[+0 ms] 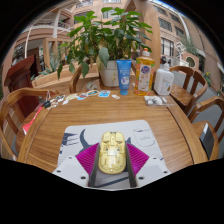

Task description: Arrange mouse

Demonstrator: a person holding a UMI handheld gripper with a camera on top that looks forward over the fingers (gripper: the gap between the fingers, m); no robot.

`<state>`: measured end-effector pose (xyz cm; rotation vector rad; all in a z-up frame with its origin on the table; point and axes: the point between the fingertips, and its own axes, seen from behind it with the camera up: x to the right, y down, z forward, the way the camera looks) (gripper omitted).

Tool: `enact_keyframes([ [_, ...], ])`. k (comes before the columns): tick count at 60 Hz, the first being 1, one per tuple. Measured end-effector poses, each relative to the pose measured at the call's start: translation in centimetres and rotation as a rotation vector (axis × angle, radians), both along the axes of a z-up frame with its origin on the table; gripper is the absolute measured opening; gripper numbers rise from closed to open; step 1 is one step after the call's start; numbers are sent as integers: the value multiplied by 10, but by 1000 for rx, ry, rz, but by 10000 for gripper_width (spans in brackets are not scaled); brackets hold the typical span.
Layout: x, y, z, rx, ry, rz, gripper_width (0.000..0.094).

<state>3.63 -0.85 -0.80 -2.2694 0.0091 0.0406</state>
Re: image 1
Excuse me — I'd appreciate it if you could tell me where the dark red wooden pedestal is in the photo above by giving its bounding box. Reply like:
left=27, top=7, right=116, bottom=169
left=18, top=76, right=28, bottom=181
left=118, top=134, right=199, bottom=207
left=3, top=54, right=38, bottom=118

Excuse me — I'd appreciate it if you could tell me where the blue squeeze tube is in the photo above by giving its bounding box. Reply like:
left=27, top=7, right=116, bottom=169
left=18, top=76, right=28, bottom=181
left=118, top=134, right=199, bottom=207
left=116, top=59, right=133, bottom=96

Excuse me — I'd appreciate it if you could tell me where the white sculpture on pedestal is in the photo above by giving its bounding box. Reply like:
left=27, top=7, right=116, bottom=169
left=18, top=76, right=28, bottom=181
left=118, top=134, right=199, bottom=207
left=173, top=41, right=188, bottom=68

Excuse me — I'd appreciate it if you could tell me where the black notebook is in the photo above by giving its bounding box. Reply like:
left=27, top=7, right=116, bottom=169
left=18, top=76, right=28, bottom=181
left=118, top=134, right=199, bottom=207
left=198, top=122, right=215, bottom=160

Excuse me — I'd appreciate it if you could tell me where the yellow computer mouse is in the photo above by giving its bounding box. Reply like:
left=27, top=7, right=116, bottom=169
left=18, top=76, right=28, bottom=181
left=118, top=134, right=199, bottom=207
left=97, top=130, right=128, bottom=175

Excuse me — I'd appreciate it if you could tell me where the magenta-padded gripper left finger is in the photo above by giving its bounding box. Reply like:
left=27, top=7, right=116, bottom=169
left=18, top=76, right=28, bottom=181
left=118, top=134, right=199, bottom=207
left=52, top=142, right=101, bottom=188

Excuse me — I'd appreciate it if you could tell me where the yellow dish soap bottle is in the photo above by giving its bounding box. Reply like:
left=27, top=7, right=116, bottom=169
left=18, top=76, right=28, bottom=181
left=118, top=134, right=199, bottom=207
left=133, top=48, right=156, bottom=97

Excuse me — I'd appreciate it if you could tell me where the beige sticker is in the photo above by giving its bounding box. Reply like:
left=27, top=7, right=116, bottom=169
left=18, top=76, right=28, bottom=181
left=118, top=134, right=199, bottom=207
left=65, top=93, right=80, bottom=102

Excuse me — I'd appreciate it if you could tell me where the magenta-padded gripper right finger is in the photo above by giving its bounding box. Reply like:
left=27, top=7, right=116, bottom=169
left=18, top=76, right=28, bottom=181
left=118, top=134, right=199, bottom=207
left=125, top=142, right=172, bottom=188

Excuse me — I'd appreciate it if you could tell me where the white key charm bundle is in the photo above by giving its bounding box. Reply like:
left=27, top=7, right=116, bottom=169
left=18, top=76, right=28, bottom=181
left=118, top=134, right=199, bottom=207
left=48, top=94, right=67, bottom=110

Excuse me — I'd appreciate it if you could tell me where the wooden planter box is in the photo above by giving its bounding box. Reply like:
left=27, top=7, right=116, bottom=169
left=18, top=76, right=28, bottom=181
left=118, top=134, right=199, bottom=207
left=31, top=64, right=83, bottom=90

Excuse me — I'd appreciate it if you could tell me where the green plant in white pot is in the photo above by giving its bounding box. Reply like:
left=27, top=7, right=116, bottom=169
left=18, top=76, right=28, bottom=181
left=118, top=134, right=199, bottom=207
left=56, top=7, right=154, bottom=88

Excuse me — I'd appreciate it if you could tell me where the small clear plastic bag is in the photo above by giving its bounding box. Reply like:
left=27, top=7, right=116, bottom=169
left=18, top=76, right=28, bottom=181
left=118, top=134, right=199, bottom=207
left=143, top=95, right=169, bottom=107

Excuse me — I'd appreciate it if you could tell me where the grey cat-print mouse pad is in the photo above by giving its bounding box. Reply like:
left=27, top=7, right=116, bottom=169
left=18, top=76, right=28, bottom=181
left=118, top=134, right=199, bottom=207
left=57, top=119, right=166, bottom=189

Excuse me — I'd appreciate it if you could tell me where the spiky green agave plant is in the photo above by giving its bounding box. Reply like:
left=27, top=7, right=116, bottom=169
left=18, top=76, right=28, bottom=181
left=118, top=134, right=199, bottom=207
left=38, top=57, right=62, bottom=76

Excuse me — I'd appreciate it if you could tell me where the yellow flower potted plant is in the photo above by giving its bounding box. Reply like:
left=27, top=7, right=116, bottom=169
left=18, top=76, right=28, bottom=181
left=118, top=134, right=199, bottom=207
left=203, top=71, right=214, bottom=88

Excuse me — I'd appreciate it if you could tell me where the light blue sticker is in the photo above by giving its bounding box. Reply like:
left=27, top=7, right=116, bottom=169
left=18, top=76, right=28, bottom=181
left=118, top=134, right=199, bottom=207
left=98, top=90, right=112, bottom=98

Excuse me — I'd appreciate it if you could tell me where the white pump bottle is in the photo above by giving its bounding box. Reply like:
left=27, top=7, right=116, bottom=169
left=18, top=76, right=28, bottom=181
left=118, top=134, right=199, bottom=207
left=153, top=57, right=175, bottom=97

